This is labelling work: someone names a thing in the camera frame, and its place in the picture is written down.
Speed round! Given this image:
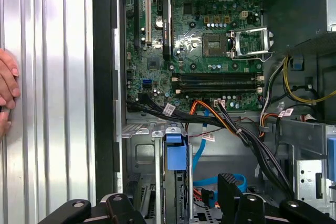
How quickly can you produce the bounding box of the red orange power wire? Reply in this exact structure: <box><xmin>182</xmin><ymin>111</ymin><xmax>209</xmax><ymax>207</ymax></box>
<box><xmin>193</xmin><ymin>186</ymin><xmax>223</xmax><ymax>209</ymax></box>

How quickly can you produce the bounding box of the blue data wire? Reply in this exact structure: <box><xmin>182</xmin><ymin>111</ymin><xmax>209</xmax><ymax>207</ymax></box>
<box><xmin>192</xmin><ymin>104</ymin><xmax>248</xmax><ymax>209</ymax></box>

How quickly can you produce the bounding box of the yellow black wire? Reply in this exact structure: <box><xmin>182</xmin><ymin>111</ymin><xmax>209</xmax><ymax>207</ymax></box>
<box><xmin>282</xmin><ymin>55</ymin><xmax>336</xmax><ymax>104</ymax></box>

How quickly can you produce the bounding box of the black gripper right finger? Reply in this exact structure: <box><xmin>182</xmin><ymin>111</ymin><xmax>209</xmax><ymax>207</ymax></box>
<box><xmin>217</xmin><ymin>173</ymin><xmax>336</xmax><ymax>224</ymax></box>

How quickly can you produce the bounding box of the black graphics card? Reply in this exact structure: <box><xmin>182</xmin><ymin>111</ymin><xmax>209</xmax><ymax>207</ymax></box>
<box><xmin>162</xmin><ymin>0</ymin><xmax>173</xmax><ymax>61</ymax></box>

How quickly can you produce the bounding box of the black wire bundle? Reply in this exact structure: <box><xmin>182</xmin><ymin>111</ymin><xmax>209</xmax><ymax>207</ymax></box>
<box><xmin>125</xmin><ymin>94</ymin><xmax>296</xmax><ymax>201</ymax></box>

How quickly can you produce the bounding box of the person's hand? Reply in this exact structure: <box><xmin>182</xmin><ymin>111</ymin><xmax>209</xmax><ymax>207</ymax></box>
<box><xmin>0</xmin><ymin>48</ymin><xmax>22</xmax><ymax>141</ymax></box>

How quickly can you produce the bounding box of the orange yellow wire bundle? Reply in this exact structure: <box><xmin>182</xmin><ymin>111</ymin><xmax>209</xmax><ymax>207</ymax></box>
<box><xmin>188</xmin><ymin>100</ymin><xmax>265</xmax><ymax>138</ymax></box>

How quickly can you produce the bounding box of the thin red black wire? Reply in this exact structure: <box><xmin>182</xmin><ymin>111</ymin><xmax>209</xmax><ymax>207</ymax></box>
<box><xmin>187</xmin><ymin>117</ymin><xmax>262</xmax><ymax>142</ymax></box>

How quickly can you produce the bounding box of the green motherboard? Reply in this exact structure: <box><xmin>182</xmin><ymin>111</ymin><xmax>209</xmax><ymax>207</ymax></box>
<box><xmin>124</xmin><ymin>0</ymin><xmax>266</xmax><ymax>113</ymax></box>

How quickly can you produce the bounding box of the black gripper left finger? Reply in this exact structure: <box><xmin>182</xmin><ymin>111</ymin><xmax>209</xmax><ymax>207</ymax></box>
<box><xmin>38</xmin><ymin>173</ymin><xmax>146</xmax><ymax>224</ymax></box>

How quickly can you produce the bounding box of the RAM slot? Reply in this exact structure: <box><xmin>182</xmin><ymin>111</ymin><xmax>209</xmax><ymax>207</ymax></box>
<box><xmin>172</xmin><ymin>78</ymin><xmax>265</xmax><ymax>84</ymax></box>
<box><xmin>172</xmin><ymin>72</ymin><xmax>265</xmax><ymax>79</ymax></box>
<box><xmin>172</xmin><ymin>89</ymin><xmax>265</xmax><ymax>95</ymax></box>
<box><xmin>172</xmin><ymin>83</ymin><xmax>265</xmax><ymax>90</ymax></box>

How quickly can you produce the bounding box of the grey power supply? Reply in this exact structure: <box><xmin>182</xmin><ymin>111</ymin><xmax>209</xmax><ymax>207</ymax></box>
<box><xmin>261</xmin><ymin>0</ymin><xmax>336</xmax><ymax>56</ymax></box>

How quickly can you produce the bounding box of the white expansion slot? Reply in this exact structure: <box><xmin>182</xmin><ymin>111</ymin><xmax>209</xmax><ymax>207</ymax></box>
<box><xmin>144</xmin><ymin>0</ymin><xmax>153</xmax><ymax>47</ymax></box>

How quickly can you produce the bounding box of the locking lever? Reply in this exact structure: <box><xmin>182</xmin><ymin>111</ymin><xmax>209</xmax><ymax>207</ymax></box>
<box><xmin>230</xmin><ymin>49</ymin><xmax>275</xmax><ymax>61</ymax></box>

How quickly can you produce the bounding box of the metal disk bay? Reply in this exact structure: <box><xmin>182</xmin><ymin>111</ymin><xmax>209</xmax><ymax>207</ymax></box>
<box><xmin>121</xmin><ymin>119</ymin><xmax>196</xmax><ymax>224</ymax></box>

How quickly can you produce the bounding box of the metal optical drive cage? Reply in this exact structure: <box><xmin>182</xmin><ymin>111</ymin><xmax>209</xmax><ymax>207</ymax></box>
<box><xmin>272</xmin><ymin>118</ymin><xmax>336</xmax><ymax>210</ymax></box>

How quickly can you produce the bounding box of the black PC case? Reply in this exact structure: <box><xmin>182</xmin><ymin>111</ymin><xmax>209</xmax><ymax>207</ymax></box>
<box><xmin>91</xmin><ymin>0</ymin><xmax>336</xmax><ymax>224</ymax></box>

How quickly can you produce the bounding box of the black expansion slot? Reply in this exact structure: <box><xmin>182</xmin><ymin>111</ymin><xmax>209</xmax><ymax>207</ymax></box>
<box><xmin>133</xmin><ymin>0</ymin><xmax>140</xmax><ymax>52</ymax></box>

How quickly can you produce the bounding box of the hard disk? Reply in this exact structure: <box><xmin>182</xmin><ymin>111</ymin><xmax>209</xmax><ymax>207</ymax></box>
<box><xmin>162</xmin><ymin>126</ymin><xmax>195</xmax><ymax>224</ymax></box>

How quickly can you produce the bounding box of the CPU socket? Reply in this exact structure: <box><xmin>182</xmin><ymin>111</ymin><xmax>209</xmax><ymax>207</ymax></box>
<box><xmin>202</xmin><ymin>33</ymin><xmax>228</xmax><ymax>57</ymax></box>

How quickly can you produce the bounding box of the metal socket cover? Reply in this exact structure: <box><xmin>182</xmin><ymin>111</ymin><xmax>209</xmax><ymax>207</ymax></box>
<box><xmin>233</xmin><ymin>27</ymin><xmax>276</xmax><ymax>57</ymax></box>

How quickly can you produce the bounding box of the blue plastic cable clip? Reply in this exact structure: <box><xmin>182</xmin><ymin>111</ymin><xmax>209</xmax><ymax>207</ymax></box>
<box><xmin>292</xmin><ymin>54</ymin><xmax>305</xmax><ymax>70</ymax></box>

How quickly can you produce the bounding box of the blue drive cage latch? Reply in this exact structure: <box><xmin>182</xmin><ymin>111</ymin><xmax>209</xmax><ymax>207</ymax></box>
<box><xmin>326</xmin><ymin>136</ymin><xmax>336</xmax><ymax>183</ymax></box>

